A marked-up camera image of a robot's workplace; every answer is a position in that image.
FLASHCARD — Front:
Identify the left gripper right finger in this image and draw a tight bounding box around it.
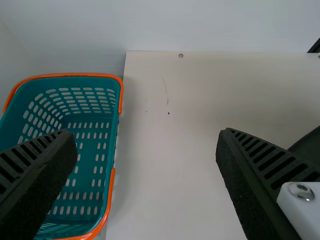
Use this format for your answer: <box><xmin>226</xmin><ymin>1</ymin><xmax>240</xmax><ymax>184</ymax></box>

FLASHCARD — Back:
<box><xmin>215</xmin><ymin>127</ymin><xmax>320</xmax><ymax>240</ymax></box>

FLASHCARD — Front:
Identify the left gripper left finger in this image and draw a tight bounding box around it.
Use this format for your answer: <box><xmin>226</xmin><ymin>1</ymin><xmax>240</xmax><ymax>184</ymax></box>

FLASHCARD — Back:
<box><xmin>0</xmin><ymin>128</ymin><xmax>78</xmax><ymax>240</ymax></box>

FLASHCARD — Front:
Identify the teal shopping basket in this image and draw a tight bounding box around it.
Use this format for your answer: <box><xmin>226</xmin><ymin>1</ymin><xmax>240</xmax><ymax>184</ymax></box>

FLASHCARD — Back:
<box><xmin>0</xmin><ymin>72</ymin><xmax>124</xmax><ymax>240</ymax></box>

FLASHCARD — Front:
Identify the black post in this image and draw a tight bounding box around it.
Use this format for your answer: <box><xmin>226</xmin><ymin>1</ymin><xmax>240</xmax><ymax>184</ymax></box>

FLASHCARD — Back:
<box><xmin>306</xmin><ymin>37</ymin><xmax>320</xmax><ymax>54</ymax></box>

